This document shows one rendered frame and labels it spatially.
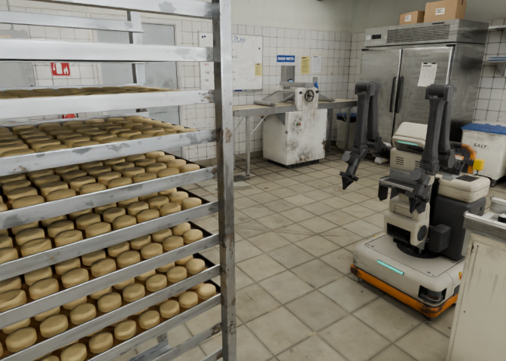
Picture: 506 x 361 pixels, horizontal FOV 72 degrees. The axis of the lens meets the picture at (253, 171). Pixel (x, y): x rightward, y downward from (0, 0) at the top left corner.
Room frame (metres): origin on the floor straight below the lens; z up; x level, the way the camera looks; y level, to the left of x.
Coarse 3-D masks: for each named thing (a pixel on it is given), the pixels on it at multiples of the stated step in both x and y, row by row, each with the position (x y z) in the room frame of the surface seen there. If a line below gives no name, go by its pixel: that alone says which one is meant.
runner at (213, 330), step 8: (216, 328) 0.80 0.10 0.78; (200, 336) 0.77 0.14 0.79; (208, 336) 0.78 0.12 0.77; (184, 344) 0.73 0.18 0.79; (192, 344) 0.75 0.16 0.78; (168, 352) 0.70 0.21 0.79; (176, 352) 0.72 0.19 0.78; (184, 352) 0.73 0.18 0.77; (152, 360) 0.68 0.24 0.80; (160, 360) 0.69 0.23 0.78; (168, 360) 0.70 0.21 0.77
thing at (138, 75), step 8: (128, 16) 1.14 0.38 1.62; (136, 16) 1.14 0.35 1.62; (136, 32) 1.14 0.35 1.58; (136, 40) 1.13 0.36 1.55; (136, 64) 1.13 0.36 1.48; (144, 64) 1.15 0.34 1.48; (136, 72) 1.13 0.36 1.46; (144, 72) 1.14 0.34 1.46; (136, 80) 1.13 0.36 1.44; (144, 80) 1.14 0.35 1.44; (160, 336) 1.13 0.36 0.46
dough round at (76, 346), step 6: (66, 348) 0.62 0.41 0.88; (72, 348) 0.62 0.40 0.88; (78, 348) 0.62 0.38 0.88; (84, 348) 0.62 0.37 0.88; (66, 354) 0.61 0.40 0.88; (72, 354) 0.61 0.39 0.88; (78, 354) 0.61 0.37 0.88; (84, 354) 0.61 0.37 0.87; (66, 360) 0.59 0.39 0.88; (72, 360) 0.59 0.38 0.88; (78, 360) 0.60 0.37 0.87
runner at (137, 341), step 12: (216, 300) 0.80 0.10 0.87; (192, 312) 0.75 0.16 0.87; (168, 324) 0.71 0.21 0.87; (180, 324) 0.73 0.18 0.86; (144, 336) 0.67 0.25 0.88; (156, 336) 0.69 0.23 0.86; (120, 348) 0.63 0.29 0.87; (132, 348) 0.65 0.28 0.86; (96, 360) 0.60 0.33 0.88; (108, 360) 0.61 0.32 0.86
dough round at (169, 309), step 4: (172, 300) 0.79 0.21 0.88; (164, 304) 0.77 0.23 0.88; (168, 304) 0.77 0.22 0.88; (172, 304) 0.77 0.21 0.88; (176, 304) 0.77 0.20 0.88; (160, 308) 0.76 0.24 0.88; (164, 308) 0.76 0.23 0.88; (168, 308) 0.76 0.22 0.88; (172, 308) 0.76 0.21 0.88; (176, 308) 0.76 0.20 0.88; (160, 312) 0.75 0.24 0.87; (164, 312) 0.74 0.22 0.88; (168, 312) 0.74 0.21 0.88; (172, 312) 0.75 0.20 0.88; (176, 312) 0.75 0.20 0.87; (164, 316) 0.74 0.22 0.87; (168, 316) 0.74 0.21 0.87; (172, 316) 0.75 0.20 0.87
